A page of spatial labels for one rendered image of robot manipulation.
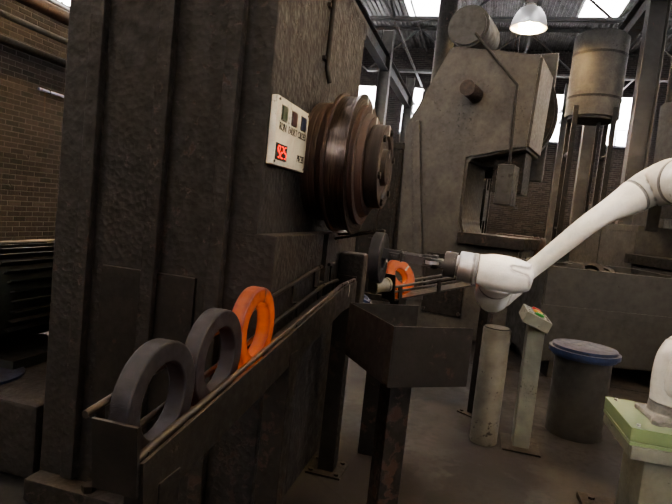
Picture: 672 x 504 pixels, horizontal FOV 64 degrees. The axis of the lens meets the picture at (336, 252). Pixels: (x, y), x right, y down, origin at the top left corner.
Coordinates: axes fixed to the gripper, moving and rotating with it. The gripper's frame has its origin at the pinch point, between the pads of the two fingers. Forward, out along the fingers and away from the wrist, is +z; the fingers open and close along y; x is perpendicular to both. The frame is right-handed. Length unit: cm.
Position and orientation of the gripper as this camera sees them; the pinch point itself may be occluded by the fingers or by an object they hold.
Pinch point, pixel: (389, 253)
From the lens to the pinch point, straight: 163.1
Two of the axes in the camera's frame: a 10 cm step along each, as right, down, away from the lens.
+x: 1.5, -9.8, -0.9
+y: 2.5, -0.5, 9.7
